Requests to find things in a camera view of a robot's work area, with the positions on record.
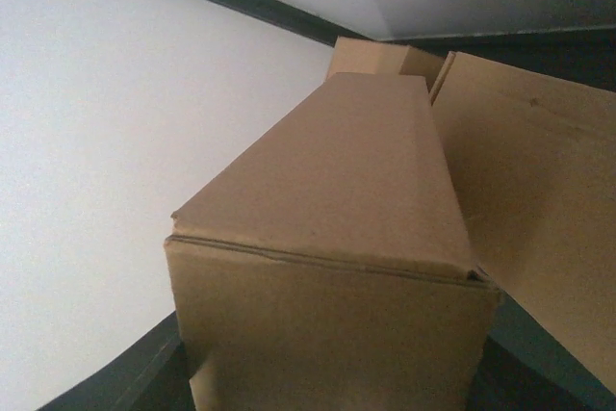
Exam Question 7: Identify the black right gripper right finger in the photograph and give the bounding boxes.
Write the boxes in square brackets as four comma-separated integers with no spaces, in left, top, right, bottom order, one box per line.
[466,337,611,411]

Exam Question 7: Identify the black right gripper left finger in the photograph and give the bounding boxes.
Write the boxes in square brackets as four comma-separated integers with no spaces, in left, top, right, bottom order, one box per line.
[42,313,193,410]

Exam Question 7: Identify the folded cardboard box front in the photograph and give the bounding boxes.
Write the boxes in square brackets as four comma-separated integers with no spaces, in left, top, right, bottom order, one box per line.
[430,52,615,385]

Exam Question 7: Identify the cardboard box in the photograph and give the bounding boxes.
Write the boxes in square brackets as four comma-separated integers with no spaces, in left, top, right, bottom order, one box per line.
[326,37,445,90]
[430,52,615,385]
[165,73,500,410]

